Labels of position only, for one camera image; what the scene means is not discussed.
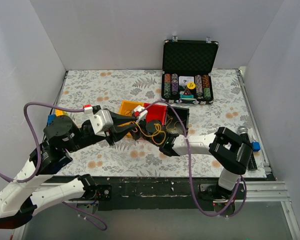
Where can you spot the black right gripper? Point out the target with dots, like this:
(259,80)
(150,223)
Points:
(138,125)

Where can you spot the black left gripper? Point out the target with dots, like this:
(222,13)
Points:
(112,128)

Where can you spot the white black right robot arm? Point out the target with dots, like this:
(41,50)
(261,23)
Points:
(231,150)

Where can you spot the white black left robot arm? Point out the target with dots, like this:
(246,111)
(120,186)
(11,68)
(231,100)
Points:
(20,200)

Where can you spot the yellow plastic bin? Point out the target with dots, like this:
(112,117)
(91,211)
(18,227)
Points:
(126,109)

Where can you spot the red plastic bin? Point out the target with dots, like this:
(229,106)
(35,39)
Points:
(156,112)

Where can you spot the floral patterned table mat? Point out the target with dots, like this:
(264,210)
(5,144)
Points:
(139,158)

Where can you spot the black plastic bin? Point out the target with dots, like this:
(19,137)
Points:
(173,123)

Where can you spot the white playing card deck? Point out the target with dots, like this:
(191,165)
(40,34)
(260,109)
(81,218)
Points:
(184,80)

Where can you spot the yellow round dealer chip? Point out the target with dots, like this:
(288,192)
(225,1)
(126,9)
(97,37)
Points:
(191,85)

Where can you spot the black poker chip case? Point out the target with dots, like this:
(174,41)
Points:
(193,58)

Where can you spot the small blue toy brick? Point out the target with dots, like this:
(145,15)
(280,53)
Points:
(256,146)

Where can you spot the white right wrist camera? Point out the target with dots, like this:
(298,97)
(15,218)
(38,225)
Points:
(140,113)

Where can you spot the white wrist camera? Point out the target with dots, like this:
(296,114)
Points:
(100,122)
(140,113)

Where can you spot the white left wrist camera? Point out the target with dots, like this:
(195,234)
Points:
(100,122)

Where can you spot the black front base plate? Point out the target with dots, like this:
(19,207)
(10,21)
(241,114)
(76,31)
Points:
(151,193)

